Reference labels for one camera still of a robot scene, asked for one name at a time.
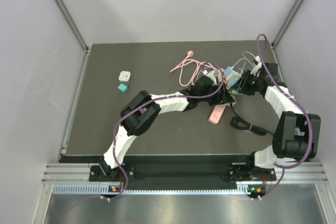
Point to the slotted grey cable duct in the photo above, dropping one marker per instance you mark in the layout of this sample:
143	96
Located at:
112	189

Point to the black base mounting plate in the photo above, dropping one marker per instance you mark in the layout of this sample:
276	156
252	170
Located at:
183	172

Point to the beige red power strip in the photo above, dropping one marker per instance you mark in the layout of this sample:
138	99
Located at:
231	95

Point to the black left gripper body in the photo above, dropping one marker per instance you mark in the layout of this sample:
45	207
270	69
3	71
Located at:
217	98

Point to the light teal usb charger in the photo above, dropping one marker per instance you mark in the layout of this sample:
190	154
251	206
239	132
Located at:
232	80

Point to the pink round wall plug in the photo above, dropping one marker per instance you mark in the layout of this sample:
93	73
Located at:
190	54

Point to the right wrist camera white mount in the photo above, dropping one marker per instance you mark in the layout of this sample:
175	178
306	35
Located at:
257	68

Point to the pink power strip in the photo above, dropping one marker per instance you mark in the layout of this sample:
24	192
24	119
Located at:
217	113

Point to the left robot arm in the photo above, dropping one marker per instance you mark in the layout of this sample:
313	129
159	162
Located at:
139	114

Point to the aluminium frame rail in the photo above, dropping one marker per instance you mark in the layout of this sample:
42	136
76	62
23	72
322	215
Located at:
307	173

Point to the white square plug adapter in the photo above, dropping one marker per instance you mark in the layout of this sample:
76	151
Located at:
124	76

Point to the blue usb charger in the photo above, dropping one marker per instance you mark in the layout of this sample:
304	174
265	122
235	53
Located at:
228	70

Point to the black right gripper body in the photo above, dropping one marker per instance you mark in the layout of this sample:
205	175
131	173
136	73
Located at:
249	84

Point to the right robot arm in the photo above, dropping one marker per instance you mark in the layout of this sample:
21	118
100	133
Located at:
297	132

